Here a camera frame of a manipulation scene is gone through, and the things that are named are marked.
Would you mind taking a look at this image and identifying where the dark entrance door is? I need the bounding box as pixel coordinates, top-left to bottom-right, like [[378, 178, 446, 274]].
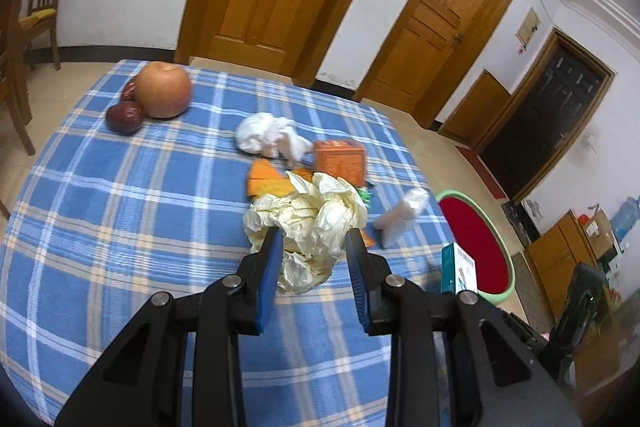
[[475, 29, 616, 202]]

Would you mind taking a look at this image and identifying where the red doormat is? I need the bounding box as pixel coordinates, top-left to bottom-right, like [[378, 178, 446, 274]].
[[455, 144, 508, 200]]

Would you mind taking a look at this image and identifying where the small wooden cupboard door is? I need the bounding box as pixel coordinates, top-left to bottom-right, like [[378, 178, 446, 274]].
[[440, 69, 511, 145]]

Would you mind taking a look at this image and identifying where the teal and white box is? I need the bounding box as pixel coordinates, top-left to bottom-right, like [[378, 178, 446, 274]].
[[440, 242, 478, 295]]

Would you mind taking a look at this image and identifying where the wooden door with handle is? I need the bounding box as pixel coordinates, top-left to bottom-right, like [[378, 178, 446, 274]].
[[357, 0, 526, 128]]

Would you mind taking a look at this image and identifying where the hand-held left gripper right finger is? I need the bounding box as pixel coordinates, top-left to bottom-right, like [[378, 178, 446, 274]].
[[345, 227, 583, 427]]

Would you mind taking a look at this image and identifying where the yellow chair cushion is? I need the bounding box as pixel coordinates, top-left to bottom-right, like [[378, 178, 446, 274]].
[[20, 8, 56, 28]]

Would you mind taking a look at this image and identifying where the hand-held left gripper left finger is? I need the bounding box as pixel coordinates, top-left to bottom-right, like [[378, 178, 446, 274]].
[[54, 227, 286, 427]]

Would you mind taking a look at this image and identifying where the wooden cabinet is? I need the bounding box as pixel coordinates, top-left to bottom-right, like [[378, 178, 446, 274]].
[[525, 209, 626, 323]]

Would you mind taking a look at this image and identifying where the blue plaid tablecloth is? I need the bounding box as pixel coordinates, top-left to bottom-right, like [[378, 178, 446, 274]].
[[0, 58, 463, 427]]

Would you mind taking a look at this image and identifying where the crumpled white tissue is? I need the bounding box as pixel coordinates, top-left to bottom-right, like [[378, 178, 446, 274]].
[[235, 112, 315, 168]]

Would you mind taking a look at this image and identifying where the blue water bottle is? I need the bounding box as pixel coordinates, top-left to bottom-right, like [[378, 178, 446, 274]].
[[611, 197, 640, 238]]

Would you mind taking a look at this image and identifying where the red date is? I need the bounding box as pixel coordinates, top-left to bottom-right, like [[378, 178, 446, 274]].
[[106, 102, 144, 135], [120, 76, 141, 104]]

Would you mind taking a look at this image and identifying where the watermelon pattern basket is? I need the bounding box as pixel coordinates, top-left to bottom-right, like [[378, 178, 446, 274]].
[[434, 189, 516, 307]]

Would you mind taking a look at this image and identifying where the white tissue packet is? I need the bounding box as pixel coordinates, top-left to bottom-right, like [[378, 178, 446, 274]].
[[372, 187, 430, 244]]

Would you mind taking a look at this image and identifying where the cream paper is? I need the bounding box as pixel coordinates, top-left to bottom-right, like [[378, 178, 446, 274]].
[[243, 172, 369, 295]]

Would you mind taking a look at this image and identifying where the orange cardboard box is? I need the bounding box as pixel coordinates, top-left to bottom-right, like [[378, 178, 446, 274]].
[[313, 139, 367, 186]]

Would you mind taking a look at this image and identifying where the wall electrical panel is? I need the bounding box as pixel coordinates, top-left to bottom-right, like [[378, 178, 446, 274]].
[[516, 7, 543, 50]]

